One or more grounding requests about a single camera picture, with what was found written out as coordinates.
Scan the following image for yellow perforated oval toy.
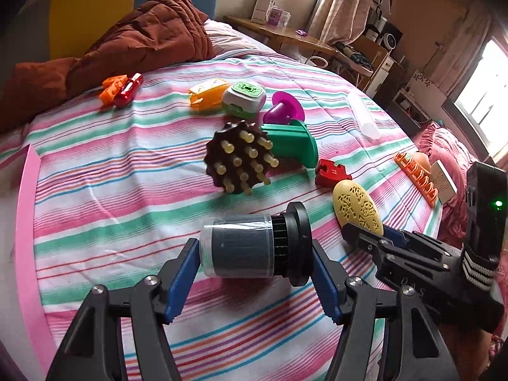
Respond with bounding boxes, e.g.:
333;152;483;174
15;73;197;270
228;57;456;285
332;180;384;236

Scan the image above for red puzzle piece toy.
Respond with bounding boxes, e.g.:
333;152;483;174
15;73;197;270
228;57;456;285
315;159;352;189

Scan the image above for green flanged plastic tube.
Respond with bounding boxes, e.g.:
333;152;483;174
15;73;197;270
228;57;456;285
261;120;318;169

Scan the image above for black cylinder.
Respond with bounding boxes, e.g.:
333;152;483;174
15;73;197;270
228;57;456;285
199;201;313;287

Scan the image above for magenta funnel toy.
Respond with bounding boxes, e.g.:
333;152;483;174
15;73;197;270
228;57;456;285
263;91;305;125

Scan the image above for dark brown peg disc toy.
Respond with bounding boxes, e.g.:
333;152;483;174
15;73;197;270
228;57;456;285
204;120;279;195

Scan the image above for white green round case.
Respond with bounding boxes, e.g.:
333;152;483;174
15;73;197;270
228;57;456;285
221;81;266;119

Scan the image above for orange yellow plastic case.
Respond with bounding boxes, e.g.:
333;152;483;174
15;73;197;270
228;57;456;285
189;78;231;112

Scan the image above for orange comb rack toy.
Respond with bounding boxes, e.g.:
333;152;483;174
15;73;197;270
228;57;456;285
393;151;438;207

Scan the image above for pink rimmed white tray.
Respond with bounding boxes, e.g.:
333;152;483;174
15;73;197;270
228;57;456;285
1;144;56;380

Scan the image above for small white paper box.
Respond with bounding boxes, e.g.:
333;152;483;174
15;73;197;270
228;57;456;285
431;160;457;205

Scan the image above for pink ruffled pillow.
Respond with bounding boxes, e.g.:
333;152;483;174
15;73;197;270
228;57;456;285
412;121;477;249

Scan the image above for striped bed sheet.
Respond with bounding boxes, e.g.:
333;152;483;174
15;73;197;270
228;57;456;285
0;18;444;381

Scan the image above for wooden side table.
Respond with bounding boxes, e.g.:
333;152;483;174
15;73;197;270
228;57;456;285
223;16;338;56

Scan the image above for beige curtain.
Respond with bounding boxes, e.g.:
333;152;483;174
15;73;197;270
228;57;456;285
308;0;372;46

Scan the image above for purple small box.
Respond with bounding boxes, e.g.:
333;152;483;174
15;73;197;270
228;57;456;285
267;6;291;27

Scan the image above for orange plastic block toy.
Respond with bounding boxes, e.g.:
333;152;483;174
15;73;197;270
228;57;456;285
99;75;127;106

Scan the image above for white carton box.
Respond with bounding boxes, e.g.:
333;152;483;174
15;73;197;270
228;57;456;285
251;0;275;24

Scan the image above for rust brown quilt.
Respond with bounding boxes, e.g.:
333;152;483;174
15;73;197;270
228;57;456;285
1;0;214;132

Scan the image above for grey yellow blue headboard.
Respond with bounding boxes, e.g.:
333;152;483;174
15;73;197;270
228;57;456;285
1;0;216;70

